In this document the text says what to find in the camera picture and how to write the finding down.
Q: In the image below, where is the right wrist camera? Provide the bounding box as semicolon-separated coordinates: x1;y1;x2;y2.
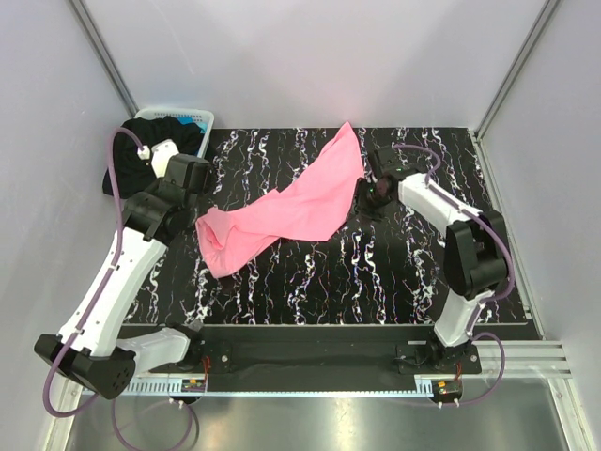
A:
367;147;416;181

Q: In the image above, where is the black t shirt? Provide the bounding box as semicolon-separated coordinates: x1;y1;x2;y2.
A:
101;117;204;197

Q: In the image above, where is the right orange connector box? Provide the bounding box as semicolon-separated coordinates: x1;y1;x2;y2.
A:
434;380;463;396

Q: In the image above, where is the pink t shirt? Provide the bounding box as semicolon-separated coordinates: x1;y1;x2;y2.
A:
195;123;364;278

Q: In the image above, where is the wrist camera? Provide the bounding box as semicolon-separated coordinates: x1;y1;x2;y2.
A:
164;154;213;194
367;147;416;181

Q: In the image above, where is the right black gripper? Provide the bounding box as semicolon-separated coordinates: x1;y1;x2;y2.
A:
345;178;393;227

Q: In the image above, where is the white plastic laundry basket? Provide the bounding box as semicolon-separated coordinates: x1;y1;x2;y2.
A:
134;106;215;158

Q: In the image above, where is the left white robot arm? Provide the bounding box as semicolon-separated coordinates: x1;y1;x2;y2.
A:
34;139;210;399

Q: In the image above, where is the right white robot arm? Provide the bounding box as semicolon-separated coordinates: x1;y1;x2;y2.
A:
352;145;516;375

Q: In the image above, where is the blue t shirt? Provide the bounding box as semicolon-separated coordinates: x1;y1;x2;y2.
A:
180;117;206;130

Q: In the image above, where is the aluminium frame rail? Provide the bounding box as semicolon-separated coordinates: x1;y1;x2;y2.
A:
105;340;571;403

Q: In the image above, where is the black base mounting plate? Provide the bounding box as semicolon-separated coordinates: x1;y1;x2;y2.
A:
201;325;481;396

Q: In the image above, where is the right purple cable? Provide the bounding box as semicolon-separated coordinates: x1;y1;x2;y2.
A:
392;143;516;408

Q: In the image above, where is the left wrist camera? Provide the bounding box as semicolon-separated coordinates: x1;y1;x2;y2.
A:
164;154;213;194

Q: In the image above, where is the left orange connector box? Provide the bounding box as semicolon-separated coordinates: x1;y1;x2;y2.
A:
181;378;207;393

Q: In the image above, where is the orange connector box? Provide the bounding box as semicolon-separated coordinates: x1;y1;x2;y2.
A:
181;378;207;393
434;380;463;396

